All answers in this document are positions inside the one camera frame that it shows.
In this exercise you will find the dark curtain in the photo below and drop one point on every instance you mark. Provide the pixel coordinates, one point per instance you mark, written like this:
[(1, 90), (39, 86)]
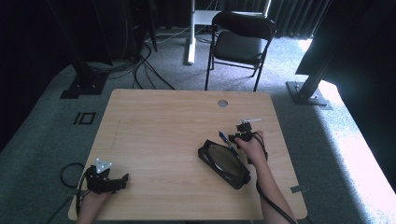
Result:
[(295, 17)]

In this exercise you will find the blue ballpoint pen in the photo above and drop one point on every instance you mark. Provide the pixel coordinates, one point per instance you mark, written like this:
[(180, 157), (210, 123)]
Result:
[(229, 144)]

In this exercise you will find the person's right hand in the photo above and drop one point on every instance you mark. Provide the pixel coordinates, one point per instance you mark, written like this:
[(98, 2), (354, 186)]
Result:
[(252, 151)]

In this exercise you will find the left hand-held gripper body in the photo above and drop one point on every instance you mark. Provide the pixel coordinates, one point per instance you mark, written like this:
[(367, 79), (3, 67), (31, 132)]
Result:
[(101, 180)]

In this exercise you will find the grey table grommet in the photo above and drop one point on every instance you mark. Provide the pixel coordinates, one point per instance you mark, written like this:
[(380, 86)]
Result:
[(222, 103)]

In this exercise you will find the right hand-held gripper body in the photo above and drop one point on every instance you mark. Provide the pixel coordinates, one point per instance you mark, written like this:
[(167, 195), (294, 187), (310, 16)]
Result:
[(243, 136)]

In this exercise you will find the black pencil case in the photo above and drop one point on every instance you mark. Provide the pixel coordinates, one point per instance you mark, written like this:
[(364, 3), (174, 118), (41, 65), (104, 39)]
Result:
[(224, 164)]

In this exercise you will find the person's left hand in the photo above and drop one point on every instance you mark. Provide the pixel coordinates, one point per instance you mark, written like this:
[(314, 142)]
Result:
[(95, 200)]

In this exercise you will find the white pen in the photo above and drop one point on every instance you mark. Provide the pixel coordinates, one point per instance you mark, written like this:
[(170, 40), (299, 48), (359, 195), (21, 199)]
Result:
[(250, 119)]

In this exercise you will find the black folding chair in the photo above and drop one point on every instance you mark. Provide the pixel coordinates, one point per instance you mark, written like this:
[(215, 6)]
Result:
[(239, 46)]

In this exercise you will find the black metal stand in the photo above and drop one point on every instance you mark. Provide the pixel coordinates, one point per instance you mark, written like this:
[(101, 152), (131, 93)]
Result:
[(308, 90), (82, 74)]

